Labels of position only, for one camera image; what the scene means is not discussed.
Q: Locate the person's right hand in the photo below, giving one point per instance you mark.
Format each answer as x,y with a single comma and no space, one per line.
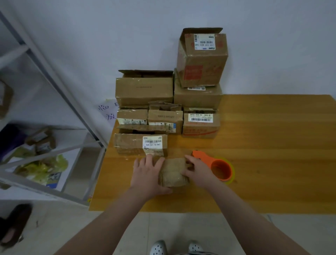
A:
202,171

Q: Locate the person's left hand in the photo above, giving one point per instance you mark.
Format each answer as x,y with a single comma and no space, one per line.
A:
148,178

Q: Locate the blue orange tape dispenser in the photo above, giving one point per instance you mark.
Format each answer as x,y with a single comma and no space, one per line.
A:
221,169

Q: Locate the small brown cardboard box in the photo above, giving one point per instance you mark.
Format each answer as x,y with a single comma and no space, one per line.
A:
173,171

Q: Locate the box barcode label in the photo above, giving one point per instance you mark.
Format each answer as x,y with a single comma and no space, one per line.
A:
128,143

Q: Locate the squat red-printed cardboard box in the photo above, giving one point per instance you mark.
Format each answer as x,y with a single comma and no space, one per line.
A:
202,126

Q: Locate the stack of cardboard boxes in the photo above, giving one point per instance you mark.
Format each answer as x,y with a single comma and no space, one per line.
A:
141,92

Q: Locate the person's right forearm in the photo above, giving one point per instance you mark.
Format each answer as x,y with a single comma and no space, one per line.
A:
252,226

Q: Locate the person's left forearm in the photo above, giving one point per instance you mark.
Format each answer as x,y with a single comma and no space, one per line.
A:
105,228

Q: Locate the wooden table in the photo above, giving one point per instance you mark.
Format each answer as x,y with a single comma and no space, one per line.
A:
283,142

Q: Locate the yellow plastic bag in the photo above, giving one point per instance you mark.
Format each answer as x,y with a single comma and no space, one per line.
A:
42,169

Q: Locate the grey metal shelf rack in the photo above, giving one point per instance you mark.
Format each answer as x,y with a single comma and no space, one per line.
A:
42,189

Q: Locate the small open carton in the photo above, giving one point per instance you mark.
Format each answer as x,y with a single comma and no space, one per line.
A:
42,141

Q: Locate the dark blue bag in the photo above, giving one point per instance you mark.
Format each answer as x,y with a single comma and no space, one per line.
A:
10,142

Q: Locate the large worn shelf carton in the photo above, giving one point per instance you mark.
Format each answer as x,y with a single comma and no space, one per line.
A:
4,97

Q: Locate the white paper wall sign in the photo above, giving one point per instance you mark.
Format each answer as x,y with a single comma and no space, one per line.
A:
107,110

